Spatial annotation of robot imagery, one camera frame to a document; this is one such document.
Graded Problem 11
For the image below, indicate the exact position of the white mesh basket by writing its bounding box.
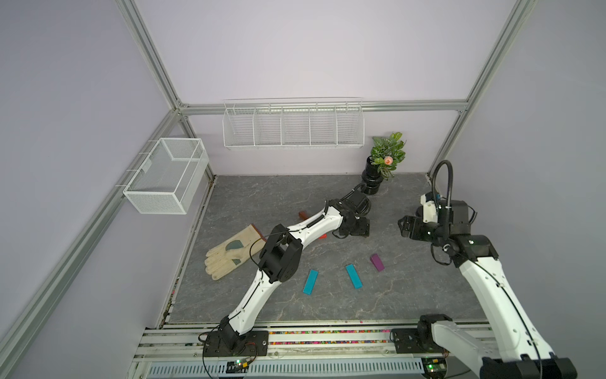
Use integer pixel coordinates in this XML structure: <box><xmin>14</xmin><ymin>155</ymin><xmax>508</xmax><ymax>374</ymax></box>
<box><xmin>122</xmin><ymin>137</ymin><xmax>209</xmax><ymax>215</ymax></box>

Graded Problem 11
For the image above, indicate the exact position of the teal long block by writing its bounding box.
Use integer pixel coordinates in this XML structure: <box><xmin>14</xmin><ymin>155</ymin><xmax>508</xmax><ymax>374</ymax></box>
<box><xmin>346</xmin><ymin>265</ymin><xmax>363</xmax><ymax>289</ymax></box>
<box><xmin>303</xmin><ymin>269</ymin><xmax>319</xmax><ymax>295</ymax></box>

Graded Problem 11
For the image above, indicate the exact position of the beige work glove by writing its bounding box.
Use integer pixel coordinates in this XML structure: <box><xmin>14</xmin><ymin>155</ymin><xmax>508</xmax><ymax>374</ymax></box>
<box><xmin>205</xmin><ymin>224</ymin><xmax>265</xmax><ymax>281</ymax></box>

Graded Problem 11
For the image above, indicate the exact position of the purple block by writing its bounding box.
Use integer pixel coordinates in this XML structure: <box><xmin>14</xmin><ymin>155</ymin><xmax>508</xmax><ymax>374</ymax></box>
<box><xmin>370</xmin><ymin>254</ymin><xmax>385</xmax><ymax>272</ymax></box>

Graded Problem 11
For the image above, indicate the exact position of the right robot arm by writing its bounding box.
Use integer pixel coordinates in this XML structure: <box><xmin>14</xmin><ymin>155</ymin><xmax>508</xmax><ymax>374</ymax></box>
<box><xmin>398</xmin><ymin>159</ymin><xmax>578</xmax><ymax>378</ymax></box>

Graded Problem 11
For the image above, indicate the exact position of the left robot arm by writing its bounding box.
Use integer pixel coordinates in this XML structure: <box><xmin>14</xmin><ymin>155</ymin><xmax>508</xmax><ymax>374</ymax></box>
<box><xmin>218</xmin><ymin>183</ymin><xmax>371</xmax><ymax>350</ymax></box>

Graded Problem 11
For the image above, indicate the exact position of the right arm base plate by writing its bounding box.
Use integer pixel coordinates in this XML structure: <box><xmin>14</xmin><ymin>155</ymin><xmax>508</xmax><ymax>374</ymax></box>
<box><xmin>390</xmin><ymin>328</ymin><xmax>447</xmax><ymax>355</ymax></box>

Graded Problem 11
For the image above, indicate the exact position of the white vent rail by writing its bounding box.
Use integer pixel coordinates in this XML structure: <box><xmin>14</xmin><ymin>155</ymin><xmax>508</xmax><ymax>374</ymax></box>
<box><xmin>145</xmin><ymin>357</ymin><xmax>425</xmax><ymax>378</ymax></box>

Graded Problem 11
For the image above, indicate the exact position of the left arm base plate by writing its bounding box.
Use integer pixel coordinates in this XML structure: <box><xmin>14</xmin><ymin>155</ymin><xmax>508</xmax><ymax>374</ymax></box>
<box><xmin>203</xmin><ymin>330</ymin><xmax>269</xmax><ymax>358</ymax></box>

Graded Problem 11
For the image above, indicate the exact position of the white wire wall shelf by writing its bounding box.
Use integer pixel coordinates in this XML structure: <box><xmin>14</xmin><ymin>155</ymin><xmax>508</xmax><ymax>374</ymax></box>
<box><xmin>223</xmin><ymin>97</ymin><xmax>365</xmax><ymax>149</ymax></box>

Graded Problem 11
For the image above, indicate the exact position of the potted plant black vase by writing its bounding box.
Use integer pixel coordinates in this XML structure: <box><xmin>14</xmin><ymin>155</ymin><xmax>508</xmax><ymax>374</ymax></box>
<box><xmin>361</xmin><ymin>132</ymin><xmax>406</xmax><ymax>195</ymax></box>

